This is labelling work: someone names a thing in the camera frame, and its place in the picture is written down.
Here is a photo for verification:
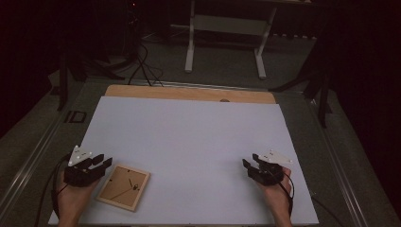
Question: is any aluminium rail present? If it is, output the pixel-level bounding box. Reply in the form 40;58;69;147
138;79;275;93
0;107;69;216
304;97;370;227

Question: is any white table mat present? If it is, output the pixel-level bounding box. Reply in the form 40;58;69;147
48;95;320;225

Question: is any person's left hand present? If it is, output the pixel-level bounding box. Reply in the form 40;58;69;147
57;179;99;218

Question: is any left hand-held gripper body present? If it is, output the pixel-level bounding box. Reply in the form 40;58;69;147
63;145;107;187

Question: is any wooden picture frame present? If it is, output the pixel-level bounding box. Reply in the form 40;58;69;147
95;163;151;213

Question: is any black rectangular bracket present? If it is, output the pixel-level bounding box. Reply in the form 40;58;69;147
64;110;88;124

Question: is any right hand-held gripper cable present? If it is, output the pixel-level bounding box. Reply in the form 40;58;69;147
276;171;296;218

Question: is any person's right hand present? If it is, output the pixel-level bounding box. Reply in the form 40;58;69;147
256;166;293;218

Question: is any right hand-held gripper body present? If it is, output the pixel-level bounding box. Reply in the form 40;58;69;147
247;148;293;186

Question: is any black tripod stand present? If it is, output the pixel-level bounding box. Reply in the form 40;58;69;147
269;37;334;129
56;46;127;112

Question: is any thin black cable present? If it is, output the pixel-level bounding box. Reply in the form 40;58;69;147
311;196;345;227
33;153;72;227

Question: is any white metal stand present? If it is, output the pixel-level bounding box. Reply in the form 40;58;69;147
183;0;278;79

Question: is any bundle of black cables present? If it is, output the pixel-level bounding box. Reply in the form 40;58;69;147
127;0;165;88

